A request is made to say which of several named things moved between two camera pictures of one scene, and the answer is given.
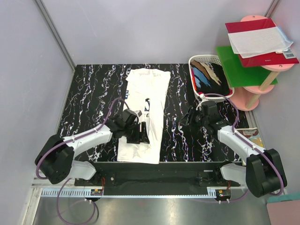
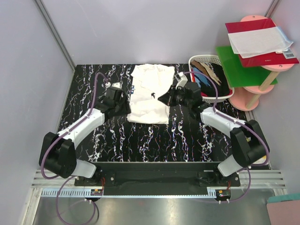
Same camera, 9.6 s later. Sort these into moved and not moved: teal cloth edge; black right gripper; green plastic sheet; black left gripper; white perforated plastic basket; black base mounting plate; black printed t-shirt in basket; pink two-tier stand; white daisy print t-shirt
Moved: white daisy print t-shirt; black right gripper; black left gripper
Not moved: teal cloth edge; pink two-tier stand; green plastic sheet; black printed t-shirt in basket; white perforated plastic basket; black base mounting plate
